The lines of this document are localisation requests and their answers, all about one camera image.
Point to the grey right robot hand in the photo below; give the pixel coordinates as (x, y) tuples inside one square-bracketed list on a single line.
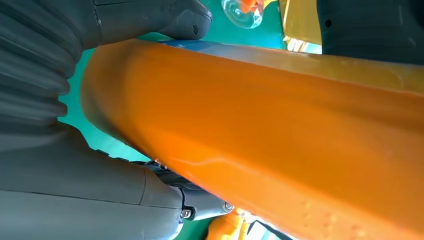
[(82, 198)]

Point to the orange Tide detergent bottle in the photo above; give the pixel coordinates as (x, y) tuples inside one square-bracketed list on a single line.
[(242, 16)]

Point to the orange bottle with blue label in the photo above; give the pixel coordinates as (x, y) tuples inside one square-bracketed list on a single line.
[(222, 230)]

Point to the yellow plastic bag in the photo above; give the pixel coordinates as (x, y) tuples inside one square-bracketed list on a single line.
[(298, 20)]

